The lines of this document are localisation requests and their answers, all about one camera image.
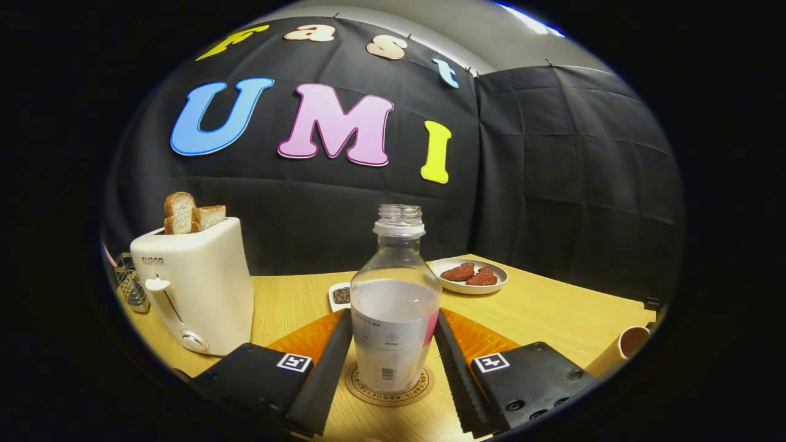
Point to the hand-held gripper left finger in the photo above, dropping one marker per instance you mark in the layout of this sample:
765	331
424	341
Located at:
325	380

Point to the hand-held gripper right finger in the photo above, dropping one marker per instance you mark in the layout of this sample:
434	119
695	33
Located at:
457	380

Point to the round wooden coaster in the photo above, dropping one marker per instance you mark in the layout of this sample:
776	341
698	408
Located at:
361	393

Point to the clear plastic juice bottle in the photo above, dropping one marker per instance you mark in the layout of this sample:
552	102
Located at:
393	319

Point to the white divided seed dish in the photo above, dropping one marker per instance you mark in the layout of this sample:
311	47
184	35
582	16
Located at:
339	296

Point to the white round plate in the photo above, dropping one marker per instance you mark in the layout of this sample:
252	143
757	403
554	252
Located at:
442	283

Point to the wooden table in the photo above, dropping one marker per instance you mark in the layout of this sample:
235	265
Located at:
540	319

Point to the white toaster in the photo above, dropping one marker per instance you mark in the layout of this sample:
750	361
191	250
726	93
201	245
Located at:
209	288

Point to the toast bread slice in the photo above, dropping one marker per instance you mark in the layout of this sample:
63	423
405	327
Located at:
180	213
210	217

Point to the black table clamp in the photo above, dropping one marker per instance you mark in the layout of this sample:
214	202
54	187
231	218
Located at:
651	303

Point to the black backdrop cloth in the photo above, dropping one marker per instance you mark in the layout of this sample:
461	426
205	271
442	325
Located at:
552	184

